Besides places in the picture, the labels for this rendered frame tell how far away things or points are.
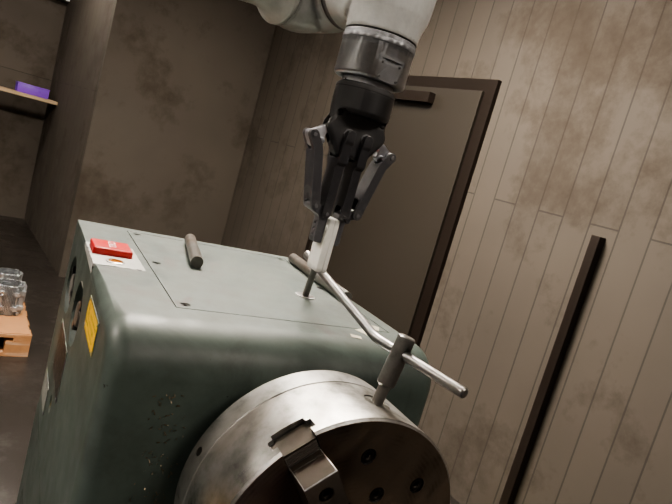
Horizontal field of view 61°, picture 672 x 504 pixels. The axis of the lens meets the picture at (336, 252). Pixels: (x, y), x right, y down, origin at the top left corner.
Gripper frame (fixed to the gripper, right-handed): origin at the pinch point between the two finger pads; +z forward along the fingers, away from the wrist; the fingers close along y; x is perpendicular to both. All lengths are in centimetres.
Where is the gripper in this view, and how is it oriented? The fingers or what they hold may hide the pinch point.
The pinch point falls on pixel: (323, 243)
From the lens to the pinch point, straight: 73.5
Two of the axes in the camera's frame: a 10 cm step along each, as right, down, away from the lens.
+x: -4.5, -2.6, 8.5
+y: 8.5, 1.6, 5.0
